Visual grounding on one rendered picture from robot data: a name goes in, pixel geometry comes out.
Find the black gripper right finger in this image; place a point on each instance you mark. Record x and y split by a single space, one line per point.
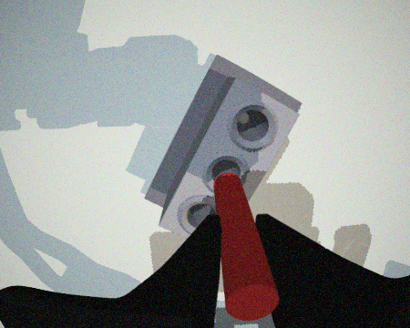
319 289

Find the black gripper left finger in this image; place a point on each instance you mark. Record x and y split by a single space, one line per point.
181 294

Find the red peg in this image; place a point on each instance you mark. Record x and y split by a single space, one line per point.
249 288

